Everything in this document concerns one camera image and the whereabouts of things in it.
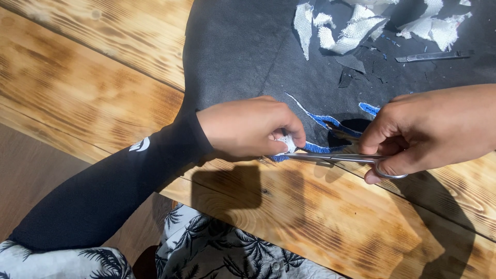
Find person's right hand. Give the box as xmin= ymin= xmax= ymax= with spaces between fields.
xmin=358 ymin=86 xmax=478 ymax=185

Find person's left hand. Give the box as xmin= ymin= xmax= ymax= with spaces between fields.
xmin=197 ymin=96 xmax=307 ymax=159

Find white backing fabric piece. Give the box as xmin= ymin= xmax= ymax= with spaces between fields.
xmin=277 ymin=134 xmax=298 ymax=154

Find blue embroidered patch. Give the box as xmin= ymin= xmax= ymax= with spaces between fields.
xmin=269 ymin=92 xmax=381 ymax=163

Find silver metal scissors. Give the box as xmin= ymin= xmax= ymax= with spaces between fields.
xmin=284 ymin=121 xmax=410 ymax=180

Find slim metal blade tool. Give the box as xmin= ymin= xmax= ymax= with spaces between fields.
xmin=395 ymin=50 xmax=475 ymax=63

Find black fabric sheet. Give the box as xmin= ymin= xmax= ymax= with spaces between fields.
xmin=181 ymin=0 xmax=496 ymax=156

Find scattered blue thread bits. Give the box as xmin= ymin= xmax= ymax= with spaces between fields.
xmin=379 ymin=33 xmax=429 ymax=61

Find black fabric offcut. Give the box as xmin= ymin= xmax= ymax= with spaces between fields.
xmin=335 ymin=54 xmax=367 ymax=74
xmin=338 ymin=69 xmax=354 ymax=88

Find pile of white fabric scraps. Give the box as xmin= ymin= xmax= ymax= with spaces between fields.
xmin=293 ymin=0 xmax=473 ymax=61

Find palm print shirt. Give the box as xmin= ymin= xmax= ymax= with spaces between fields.
xmin=0 ymin=203 xmax=346 ymax=279

